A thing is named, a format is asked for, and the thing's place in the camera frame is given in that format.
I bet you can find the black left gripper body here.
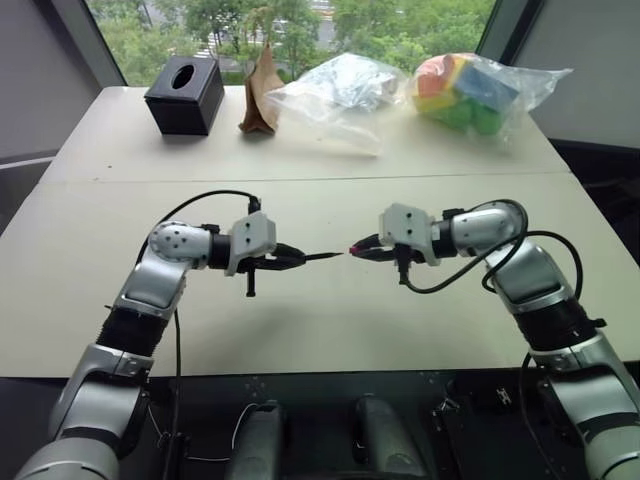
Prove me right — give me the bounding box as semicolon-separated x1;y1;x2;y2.
237;243;289;299

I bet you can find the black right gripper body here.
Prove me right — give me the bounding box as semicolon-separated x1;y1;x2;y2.
379;240;417;287

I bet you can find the yellow foam block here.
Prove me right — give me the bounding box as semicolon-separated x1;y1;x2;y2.
414;53;474;121

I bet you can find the brown paper bag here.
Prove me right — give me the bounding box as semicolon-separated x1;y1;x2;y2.
237;42;281;135

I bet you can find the clear plastic bag with parts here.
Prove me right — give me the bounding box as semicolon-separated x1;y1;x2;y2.
263;52;409;159

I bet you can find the green foam block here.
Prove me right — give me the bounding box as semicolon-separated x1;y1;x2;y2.
434;97;506;136

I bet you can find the dark rounded shape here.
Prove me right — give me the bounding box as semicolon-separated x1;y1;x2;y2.
233;402;286;480
352;394;420;480

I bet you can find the orange foam block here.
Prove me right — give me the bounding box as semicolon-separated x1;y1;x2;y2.
415;55;457;100

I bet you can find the black tissue box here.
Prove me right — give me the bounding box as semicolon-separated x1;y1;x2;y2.
143;54;225;137

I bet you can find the blue foam block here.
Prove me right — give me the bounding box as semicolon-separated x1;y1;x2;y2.
453;64;521;110

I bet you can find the clear plastic bag with blocks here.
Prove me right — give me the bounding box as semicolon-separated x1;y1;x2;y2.
407;51;575;144

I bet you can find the window with trees outside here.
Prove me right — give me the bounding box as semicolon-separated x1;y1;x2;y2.
82;0;504;87

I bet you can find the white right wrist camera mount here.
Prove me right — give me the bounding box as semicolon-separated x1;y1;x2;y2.
378;202;444;266

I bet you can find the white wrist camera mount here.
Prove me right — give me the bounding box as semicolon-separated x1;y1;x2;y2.
378;202;444;266
224;210;278;278

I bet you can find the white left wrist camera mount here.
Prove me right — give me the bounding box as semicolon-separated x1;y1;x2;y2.
224;210;278;278

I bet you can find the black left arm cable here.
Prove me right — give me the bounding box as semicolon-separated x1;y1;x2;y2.
139;189;264;466

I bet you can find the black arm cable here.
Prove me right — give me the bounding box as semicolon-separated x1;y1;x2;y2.
139;189;264;466
403;198;604;480

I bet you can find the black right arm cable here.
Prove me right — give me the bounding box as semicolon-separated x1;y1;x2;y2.
403;198;604;480

